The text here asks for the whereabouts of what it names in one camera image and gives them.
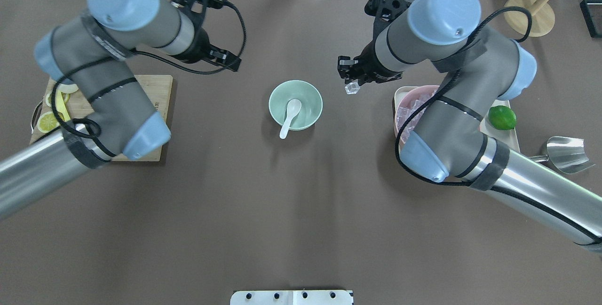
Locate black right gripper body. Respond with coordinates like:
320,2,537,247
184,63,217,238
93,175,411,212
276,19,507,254
355,41,403,84

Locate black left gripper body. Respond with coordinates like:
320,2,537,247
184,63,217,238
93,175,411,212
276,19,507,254
181,27,219,64

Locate single clear ice cube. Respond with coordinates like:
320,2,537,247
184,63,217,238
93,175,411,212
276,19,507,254
344,80,361,95

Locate white plastic spoon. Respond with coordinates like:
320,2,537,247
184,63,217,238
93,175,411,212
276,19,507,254
279,99,302,139

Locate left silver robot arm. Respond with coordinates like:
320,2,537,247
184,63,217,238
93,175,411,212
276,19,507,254
1,0,241,219

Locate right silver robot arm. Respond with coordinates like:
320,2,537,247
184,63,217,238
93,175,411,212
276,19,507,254
337,0,602,254

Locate mint green bowl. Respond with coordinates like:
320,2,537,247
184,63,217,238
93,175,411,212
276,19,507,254
268,80,323,131

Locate clear ice cubes pile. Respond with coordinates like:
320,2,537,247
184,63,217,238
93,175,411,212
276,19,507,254
394,90,435,142

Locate metal ice scoop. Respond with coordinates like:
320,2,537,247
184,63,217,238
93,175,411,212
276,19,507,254
529,136,596,174

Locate green lime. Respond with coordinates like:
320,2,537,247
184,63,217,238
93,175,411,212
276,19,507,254
488,105,517,130

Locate yellow plastic knife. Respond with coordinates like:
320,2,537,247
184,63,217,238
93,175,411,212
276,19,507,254
52,90,71,122

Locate cream plastic tray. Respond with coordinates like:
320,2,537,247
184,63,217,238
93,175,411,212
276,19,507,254
393,85,520,152

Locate lemon slices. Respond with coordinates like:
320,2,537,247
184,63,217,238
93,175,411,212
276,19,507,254
36,93,71,134

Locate wooden cup tree stand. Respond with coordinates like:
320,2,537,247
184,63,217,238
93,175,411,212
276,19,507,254
504,0,555,37

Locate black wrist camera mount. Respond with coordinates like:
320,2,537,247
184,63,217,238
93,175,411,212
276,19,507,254
364,0,411,40

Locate black camera cable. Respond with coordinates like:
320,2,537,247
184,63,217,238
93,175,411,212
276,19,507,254
394,6,533,188

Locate left camera cable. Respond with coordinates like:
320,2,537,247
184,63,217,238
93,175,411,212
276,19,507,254
51,0,247,138

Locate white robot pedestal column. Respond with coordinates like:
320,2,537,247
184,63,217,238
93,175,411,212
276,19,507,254
230,289,355,305

